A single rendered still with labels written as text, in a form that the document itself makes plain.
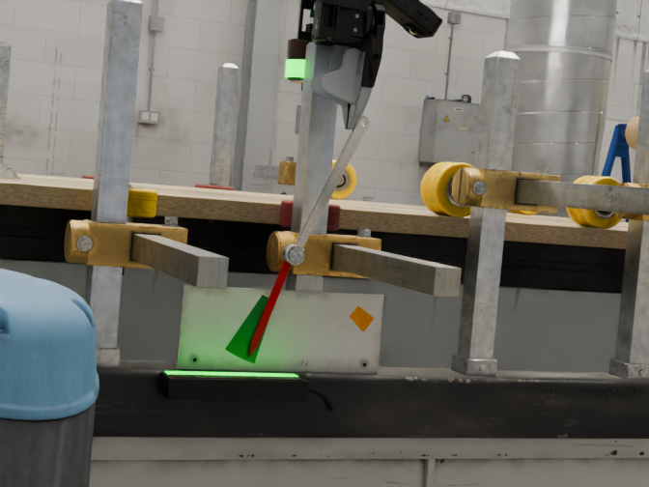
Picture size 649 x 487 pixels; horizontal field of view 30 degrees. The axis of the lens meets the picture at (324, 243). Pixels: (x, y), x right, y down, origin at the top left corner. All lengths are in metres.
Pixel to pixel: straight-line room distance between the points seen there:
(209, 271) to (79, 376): 0.53
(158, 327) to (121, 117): 0.37
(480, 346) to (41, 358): 1.06
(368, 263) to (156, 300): 0.38
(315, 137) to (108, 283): 0.31
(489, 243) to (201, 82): 7.54
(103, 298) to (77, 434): 0.80
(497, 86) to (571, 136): 3.89
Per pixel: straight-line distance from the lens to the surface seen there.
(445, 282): 1.24
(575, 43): 5.50
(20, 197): 1.56
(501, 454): 1.67
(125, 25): 1.43
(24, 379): 0.60
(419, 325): 1.80
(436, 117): 9.70
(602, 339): 1.97
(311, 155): 1.48
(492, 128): 1.59
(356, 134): 1.44
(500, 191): 1.59
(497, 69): 1.59
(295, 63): 1.53
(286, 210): 1.59
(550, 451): 1.71
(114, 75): 1.42
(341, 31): 1.41
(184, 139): 9.01
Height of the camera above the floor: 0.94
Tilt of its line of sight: 3 degrees down
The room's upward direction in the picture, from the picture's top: 5 degrees clockwise
